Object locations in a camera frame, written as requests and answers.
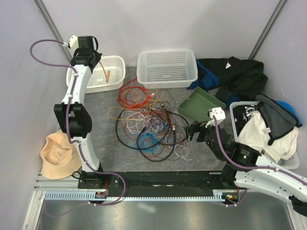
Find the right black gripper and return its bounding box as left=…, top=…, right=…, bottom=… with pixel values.
left=183, top=118, right=223, bottom=160

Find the yellow ethernet cable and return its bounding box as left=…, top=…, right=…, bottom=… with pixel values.
left=99, top=59, right=112, bottom=83

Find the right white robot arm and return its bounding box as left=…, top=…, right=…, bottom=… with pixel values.
left=185, top=123, right=307, bottom=216

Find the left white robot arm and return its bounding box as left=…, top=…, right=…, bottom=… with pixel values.
left=54, top=35, right=105, bottom=188

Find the green plastic tray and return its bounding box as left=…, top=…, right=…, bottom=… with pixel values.
left=178, top=87, right=226, bottom=122

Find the left white perforated basket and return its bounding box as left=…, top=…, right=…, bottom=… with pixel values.
left=66, top=55, right=127, bottom=94

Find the white perforated basket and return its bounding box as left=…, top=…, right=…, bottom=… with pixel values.
left=66, top=55, right=127, bottom=94
left=137, top=49, right=198, bottom=89

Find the white cloth garment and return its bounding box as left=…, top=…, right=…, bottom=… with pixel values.
left=238, top=111, right=298, bottom=162

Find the black and blue jacket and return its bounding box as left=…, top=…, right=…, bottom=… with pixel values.
left=187, top=57, right=268, bottom=106

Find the grey black-trimmed garment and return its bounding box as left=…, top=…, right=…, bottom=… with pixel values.
left=255, top=94, right=302, bottom=146

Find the right white perforated basket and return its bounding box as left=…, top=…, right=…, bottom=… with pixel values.
left=137, top=49, right=198, bottom=89

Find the blue cloth item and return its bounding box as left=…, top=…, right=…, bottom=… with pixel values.
left=276, top=101, right=302, bottom=125

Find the white laundry bin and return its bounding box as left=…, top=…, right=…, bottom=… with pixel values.
left=229, top=102, right=300, bottom=170

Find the beige bucket hat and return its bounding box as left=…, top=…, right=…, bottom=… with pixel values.
left=40, top=130, right=82, bottom=180

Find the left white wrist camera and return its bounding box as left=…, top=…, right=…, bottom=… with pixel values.
left=63, top=35, right=79, bottom=50

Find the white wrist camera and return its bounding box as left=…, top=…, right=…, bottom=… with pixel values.
left=205, top=107, right=226, bottom=127
left=63, top=35, right=79, bottom=50

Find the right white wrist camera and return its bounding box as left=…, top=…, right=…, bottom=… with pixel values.
left=205, top=107, right=226, bottom=127

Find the red thin wire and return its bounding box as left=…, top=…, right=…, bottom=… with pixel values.
left=122, top=110, right=183, bottom=161

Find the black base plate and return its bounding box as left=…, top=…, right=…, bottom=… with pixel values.
left=78, top=171, right=237, bottom=196

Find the grey slotted cable duct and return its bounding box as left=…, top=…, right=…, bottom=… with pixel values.
left=44, top=191, right=227, bottom=202

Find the yellow thin wire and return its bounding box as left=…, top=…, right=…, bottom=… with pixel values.
left=107, top=88, right=173, bottom=120

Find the blue thin cable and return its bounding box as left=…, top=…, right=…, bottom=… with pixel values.
left=138, top=132, right=166, bottom=154

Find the black thick cable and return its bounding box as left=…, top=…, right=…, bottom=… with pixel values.
left=114, top=106, right=190, bottom=162

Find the white thin cable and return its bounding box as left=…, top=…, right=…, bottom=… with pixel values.
left=119, top=107, right=193, bottom=161

